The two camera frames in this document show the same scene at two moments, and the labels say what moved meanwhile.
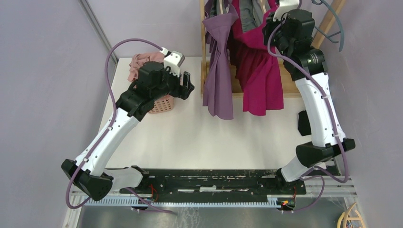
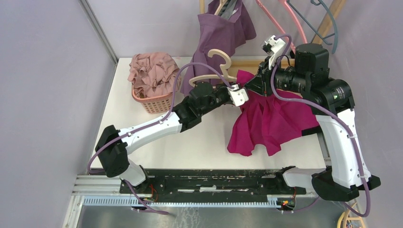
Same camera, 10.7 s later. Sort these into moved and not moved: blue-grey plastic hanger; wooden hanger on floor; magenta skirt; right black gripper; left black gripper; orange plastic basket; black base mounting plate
Moved: blue-grey plastic hanger; right black gripper; magenta skirt; left black gripper
Not moved: orange plastic basket; black base mounting plate; wooden hanger on floor
